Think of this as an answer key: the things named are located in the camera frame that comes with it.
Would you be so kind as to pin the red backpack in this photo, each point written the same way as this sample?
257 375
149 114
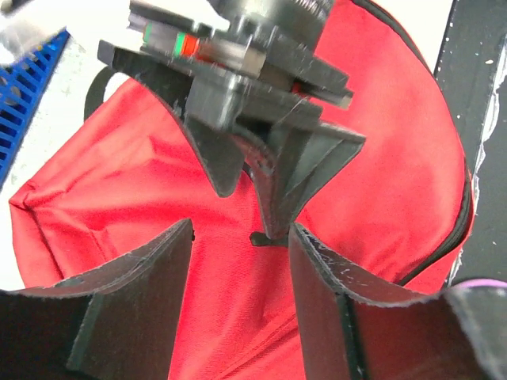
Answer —
401 208

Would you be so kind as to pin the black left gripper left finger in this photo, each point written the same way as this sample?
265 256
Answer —
117 321

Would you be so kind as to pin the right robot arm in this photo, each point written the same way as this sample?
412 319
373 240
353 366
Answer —
25 25

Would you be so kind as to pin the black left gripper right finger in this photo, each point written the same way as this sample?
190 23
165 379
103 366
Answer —
355 325

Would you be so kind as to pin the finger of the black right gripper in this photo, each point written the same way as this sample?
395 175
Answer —
293 164
220 158

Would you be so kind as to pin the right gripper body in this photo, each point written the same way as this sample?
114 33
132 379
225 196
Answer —
257 70

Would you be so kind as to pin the blue plastic basket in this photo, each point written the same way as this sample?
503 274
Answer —
22 86

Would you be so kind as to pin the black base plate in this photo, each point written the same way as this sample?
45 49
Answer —
471 72

